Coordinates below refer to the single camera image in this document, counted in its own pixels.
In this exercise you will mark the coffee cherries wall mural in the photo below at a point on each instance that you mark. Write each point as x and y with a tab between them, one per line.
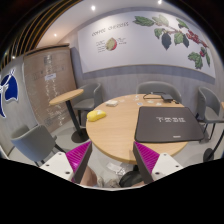
144	38

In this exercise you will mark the white small box on table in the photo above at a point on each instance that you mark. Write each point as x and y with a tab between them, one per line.
112	103

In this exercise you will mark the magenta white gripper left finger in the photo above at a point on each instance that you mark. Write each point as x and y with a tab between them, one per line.
71	165

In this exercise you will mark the grey chair far left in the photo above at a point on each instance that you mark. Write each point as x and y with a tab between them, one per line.
35	143

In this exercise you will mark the black mouse pad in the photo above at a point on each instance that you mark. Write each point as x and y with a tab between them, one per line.
167	125

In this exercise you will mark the round wooden table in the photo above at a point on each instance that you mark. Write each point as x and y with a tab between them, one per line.
114	134

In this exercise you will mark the grey chair right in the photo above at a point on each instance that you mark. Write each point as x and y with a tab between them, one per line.
208	108

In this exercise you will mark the grey chair behind side table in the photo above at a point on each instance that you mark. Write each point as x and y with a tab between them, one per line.
89	99

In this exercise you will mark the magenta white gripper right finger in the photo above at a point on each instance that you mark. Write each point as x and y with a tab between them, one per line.
152	165

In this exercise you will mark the black power adapter with cable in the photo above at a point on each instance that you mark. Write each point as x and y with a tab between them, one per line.
156	95

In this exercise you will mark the glass display cabinet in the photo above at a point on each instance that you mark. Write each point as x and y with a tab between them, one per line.
48	73

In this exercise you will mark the grey chair behind round table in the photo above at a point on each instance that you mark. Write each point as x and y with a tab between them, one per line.
158	86

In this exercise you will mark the yellow computer mouse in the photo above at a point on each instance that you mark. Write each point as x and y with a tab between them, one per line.
95	115

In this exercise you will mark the blue white wall logo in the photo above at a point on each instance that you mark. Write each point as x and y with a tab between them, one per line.
8	90

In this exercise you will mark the small round side table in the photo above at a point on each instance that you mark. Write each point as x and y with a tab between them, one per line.
80	135

